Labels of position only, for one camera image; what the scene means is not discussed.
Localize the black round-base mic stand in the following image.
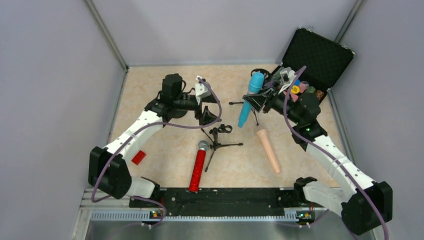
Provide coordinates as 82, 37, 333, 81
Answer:
166, 108, 188, 120

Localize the small black tripod mic stand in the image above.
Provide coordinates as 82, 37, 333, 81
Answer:
200, 124, 244, 172

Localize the blue microphone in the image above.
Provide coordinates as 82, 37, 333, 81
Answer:
237, 72, 265, 128

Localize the beige microphone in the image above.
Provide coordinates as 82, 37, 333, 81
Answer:
256, 126, 281, 174

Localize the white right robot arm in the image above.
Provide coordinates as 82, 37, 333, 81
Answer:
242, 92, 393, 240

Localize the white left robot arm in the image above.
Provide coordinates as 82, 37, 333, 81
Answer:
88, 73, 222, 203

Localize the black tripod stand with basket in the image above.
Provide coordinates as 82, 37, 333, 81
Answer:
228, 68, 276, 127

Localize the yellow big blind button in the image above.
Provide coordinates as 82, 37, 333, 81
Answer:
290, 85, 300, 95

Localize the red glitter microphone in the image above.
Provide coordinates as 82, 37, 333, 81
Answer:
188, 140, 209, 192

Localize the black poker chip case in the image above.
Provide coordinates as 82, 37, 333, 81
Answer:
269, 27, 355, 103

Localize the red plastic block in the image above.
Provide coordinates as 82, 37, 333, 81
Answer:
131, 150, 146, 166

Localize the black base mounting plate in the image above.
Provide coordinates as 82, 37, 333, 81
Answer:
128, 187, 327, 218

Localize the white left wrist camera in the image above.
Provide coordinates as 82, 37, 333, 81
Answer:
194, 75, 211, 106

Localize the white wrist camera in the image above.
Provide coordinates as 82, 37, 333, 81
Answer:
194, 75, 211, 106
277, 67, 297, 95

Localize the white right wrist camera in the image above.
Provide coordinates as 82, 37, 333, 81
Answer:
277, 67, 297, 95

